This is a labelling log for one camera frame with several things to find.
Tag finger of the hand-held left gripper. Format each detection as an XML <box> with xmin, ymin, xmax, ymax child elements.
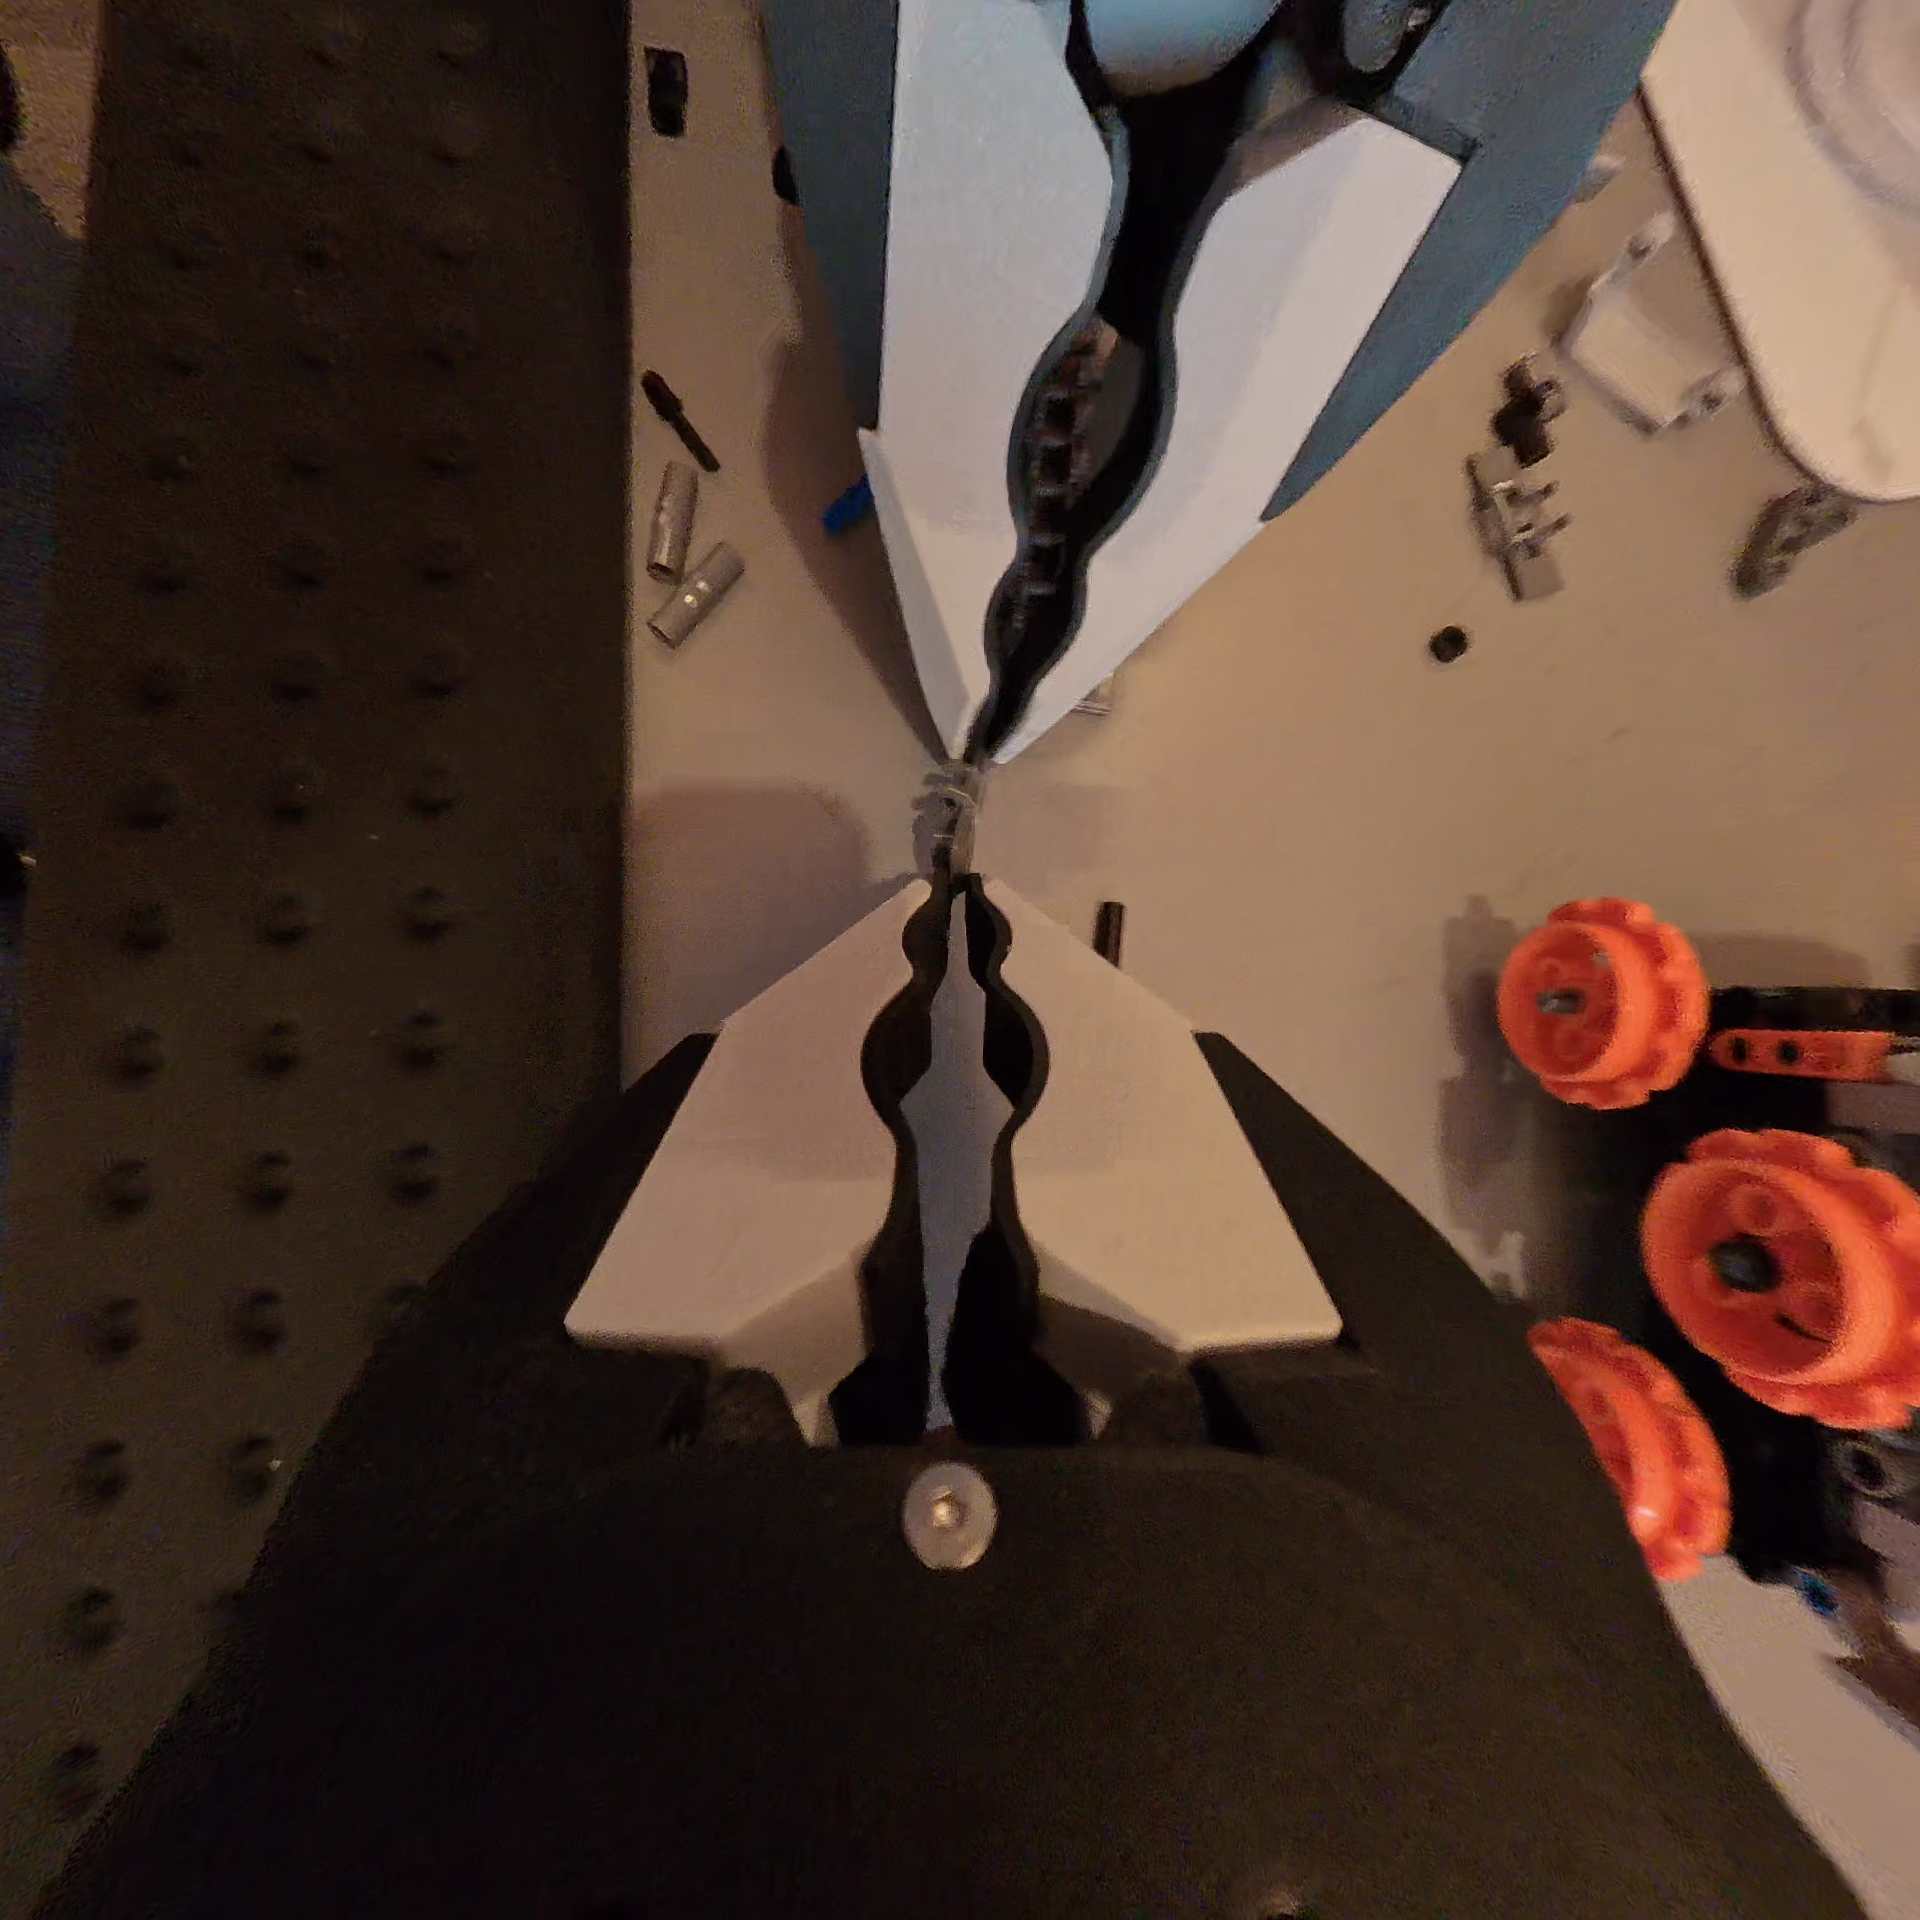
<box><xmin>990</xmin><ymin>107</ymin><xmax>1465</xmax><ymax>759</ymax></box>
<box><xmin>863</xmin><ymin>0</ymin><xmax>1128</xmax><ymax>769</ymax></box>

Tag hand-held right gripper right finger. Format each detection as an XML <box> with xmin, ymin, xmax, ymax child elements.
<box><xmin>974</xmin><ymin>879</ymin><xmax>1345</xmax><ymax>1368</ymax></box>

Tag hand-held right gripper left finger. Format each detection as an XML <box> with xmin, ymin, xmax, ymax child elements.
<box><xmin>572</xmin><ymin>889</ymin><xmax>935</xmax><ymax>1368</ymax></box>

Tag dark grey toy connector plate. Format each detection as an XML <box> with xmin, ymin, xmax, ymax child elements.
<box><xmin>912</xmin><ymin>755</ymin><xmax>994</xmax><ymax>879</ymax></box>

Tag black grey toy robot vehicle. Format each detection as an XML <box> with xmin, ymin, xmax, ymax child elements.
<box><xmin>1500</xmin><ymin>975</ymin><xmax>1920</xmax><ymax>1729</ymax></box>

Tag light grey angled toy piece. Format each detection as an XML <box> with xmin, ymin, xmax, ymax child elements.
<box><xmin>1548</xmin><ymin>209</ymin><xmax>1754</xmax><ymax>438</ymax></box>

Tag wooden book stand white base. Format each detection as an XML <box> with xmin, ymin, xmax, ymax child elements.
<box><xmin>1636</xmin><ymin>0</ymin><xmax>1920</xmax><ymax>503</ymax></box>

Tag dark grey small toy pieces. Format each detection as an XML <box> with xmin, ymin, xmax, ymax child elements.
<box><xmin>1465</xmin><ymin>353</ymin><xmax>1574</xmax><ymax>600</ymax></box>

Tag long black toy pin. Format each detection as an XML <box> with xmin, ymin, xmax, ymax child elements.
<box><xmin>639</xmin><ymin>371</ymin><xmax>726</xmax><ymax>474</ymax></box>

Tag dark grey toy beam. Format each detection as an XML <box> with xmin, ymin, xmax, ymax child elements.
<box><xmin>1734</xmin><ymin>481</ymin><xmax>1855</xmax><ymax>597</ymax></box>

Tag orange toy gear wheel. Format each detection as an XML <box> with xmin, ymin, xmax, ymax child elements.
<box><xmin>1530</xmin><ymin>1316</ymin><xmax>1734</xmax><ymax>1589</ymax></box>
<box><xmin>1495</xmin><ymin>895</ymin><xmax>1712</xmax><ymax>1115</ymax></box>
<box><xmin>1640</xmin><ymin>1125</ymin><xmax>1920</xmax><ymax>1435</ymax></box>

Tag black dimpled mat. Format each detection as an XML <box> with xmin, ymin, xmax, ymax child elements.
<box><xmin>0</xmin><ymin>0</ymin><xmax>639</xmax><ymax>1920</ymax></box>

